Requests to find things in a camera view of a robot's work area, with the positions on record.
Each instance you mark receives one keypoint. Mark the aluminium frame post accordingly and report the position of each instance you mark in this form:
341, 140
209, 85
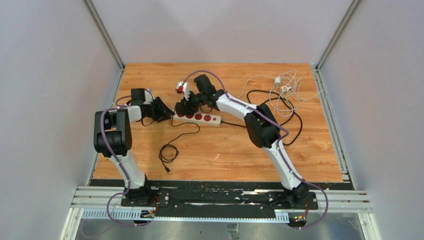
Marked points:
351, 10
97, 20

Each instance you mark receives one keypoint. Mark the left aluminium frame post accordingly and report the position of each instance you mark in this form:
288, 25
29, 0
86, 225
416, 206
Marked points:
97, 20

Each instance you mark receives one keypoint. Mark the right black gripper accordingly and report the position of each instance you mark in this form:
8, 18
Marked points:
188, 108

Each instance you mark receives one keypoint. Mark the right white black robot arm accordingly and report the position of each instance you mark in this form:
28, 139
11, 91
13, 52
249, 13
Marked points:
260, 123

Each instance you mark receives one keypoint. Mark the white red power strip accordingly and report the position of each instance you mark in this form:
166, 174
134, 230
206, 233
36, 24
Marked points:
200, 119

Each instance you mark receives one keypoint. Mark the white round charger plug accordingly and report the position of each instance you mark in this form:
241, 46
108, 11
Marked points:
277, 81

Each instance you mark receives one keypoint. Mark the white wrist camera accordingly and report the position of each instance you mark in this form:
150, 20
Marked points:
183, 88
149, 97

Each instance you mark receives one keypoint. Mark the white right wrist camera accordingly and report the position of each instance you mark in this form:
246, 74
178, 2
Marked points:
183, 88

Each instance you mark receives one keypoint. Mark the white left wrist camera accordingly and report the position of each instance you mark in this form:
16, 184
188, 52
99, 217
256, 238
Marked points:
149, 97

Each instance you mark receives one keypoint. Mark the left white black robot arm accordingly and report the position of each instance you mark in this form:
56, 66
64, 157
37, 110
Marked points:
112, 138

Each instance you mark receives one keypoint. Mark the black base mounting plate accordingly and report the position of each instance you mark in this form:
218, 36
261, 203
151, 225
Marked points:
222, 200

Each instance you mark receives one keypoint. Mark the right aluminium frame post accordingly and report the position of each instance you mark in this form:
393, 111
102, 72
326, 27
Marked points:
351, 10

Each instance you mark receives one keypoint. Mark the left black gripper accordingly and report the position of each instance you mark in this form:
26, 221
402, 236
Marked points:
161, 115

